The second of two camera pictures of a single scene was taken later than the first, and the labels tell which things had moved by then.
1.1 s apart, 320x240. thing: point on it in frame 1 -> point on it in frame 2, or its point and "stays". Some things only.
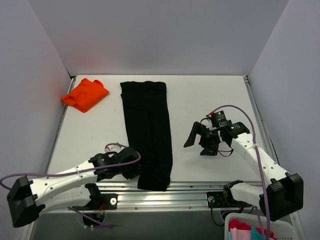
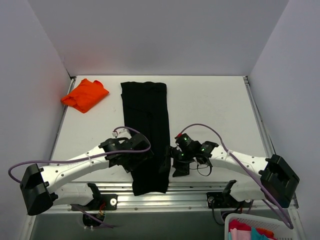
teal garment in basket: [255, 234] stays
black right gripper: [206, 141] -> [176, 160]
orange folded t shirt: [86, 95] stays
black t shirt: [146, 108] stays
